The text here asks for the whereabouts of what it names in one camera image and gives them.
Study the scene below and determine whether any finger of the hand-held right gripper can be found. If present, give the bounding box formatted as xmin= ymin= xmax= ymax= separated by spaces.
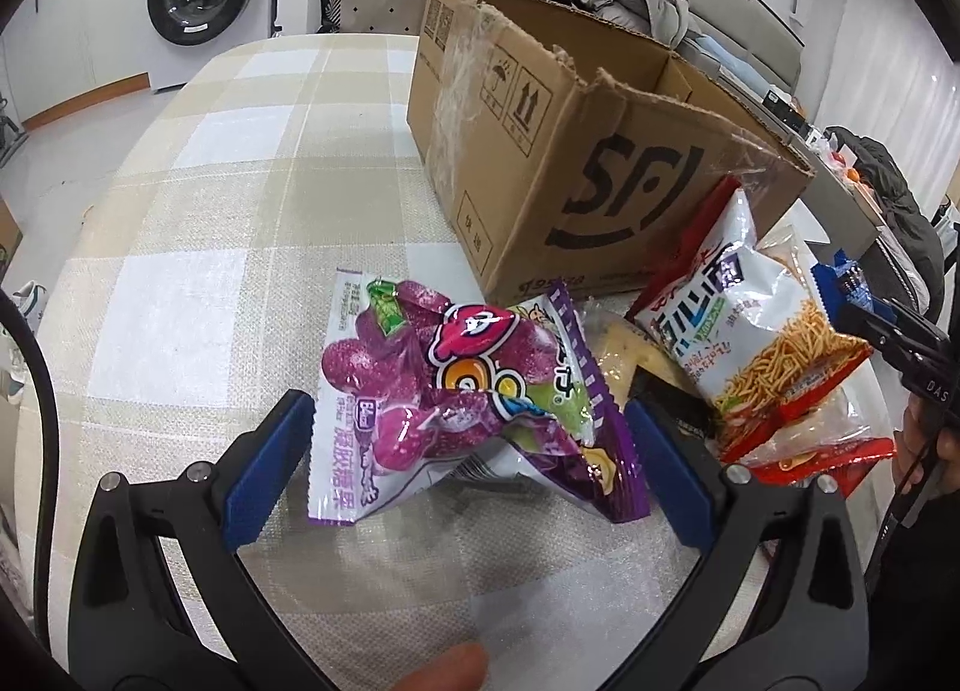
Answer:
xmin=812 ymin=250 xmax=952 ymax=378

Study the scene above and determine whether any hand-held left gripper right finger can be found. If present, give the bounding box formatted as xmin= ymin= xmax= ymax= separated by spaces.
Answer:
xmin=626 ymin=397 xmax=871 ymax=691

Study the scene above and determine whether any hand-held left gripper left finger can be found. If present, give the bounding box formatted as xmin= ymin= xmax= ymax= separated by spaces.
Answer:
xmin=71 ymin=391 xmax=316 ymax=691

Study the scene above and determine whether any white stick snack packet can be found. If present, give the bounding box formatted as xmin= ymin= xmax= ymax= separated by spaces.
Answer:
xmin=626 ymin=175 xmax=875 ymax=467

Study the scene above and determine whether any clear red snack packet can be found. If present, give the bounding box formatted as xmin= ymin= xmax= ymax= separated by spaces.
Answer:
xmin=720 ymin=361 xmax=897 ymax=501

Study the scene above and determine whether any purple candy packet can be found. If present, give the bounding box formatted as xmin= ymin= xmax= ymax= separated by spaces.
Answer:
xmin=307 ymin=267 xmax=652 ymax=528

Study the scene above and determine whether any brown cardboard box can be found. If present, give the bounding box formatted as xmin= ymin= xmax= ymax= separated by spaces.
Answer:
xmin=406 ymin=0 xmax=817 ymax=308

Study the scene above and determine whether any person's right hand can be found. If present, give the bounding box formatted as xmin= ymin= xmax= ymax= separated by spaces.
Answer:
xmin=892 ymin=402 xmax=960 ymax=519

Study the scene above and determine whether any person's left hand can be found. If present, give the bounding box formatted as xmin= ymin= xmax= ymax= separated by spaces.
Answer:
xmin=390 ymin=642 xmax=488 ymax=691

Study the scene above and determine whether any dark padded jacket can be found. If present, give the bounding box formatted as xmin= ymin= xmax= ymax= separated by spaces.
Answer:
xmin=825 ymin=125 xmax=946 ymax=302

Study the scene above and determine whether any pale yellow snack packet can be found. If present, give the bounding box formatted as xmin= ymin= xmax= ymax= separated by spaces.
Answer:
xmin=585 ymin=301 xmax=721 ymax=437

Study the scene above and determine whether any small cardboard box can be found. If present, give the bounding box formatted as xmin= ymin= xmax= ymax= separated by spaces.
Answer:
xmin=0 ymin=196 xmax=23 ymax=266

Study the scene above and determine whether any white cabinet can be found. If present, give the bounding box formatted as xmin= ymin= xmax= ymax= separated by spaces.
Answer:
xmin=0 ymin=0 xmax=151 ymax=130

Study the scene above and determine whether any black cable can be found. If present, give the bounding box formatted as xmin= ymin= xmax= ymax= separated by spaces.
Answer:
xmin=0 ymin=286 xmax=68 ymax=662

